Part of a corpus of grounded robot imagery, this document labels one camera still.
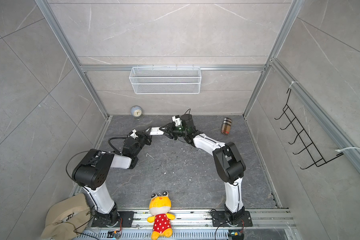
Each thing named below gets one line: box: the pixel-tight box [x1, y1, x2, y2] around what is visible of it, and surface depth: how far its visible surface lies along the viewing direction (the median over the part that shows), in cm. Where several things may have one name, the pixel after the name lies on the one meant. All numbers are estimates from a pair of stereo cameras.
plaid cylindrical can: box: [221, 117, 232, 135], surface depth 113 cm
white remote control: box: [146, 127, 165, 135], surface depth 87 cm
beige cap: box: [40, 193, 92, 240], surface depth 74 cm
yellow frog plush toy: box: [146, 191, 176, 240], surface depth 72 cm
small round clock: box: [130, 105, 143, 117], surface depth 117 cm
